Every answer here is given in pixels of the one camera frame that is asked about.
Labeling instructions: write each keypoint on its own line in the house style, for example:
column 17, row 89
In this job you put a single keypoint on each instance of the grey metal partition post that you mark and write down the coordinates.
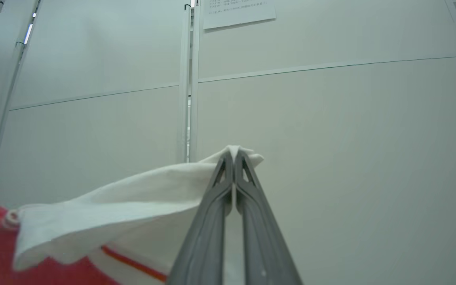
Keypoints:
column 184, row 79
column 194, row 99

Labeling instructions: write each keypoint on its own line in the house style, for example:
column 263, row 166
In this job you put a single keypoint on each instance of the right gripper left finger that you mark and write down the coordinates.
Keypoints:
column 208, row 237

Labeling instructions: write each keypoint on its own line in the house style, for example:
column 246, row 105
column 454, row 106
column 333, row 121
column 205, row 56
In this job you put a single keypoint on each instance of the red and white sports shirt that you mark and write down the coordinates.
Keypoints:
column 93, row 213

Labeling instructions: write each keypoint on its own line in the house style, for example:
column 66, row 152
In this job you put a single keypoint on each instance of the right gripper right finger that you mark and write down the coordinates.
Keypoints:
column 263, row 245

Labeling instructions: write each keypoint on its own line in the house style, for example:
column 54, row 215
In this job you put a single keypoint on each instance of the white paper notice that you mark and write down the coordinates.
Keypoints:
column 240, row 14

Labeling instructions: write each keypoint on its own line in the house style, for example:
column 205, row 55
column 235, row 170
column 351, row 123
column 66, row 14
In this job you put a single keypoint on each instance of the slanted grey metal frame bar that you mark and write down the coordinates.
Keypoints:
column 6, row 99

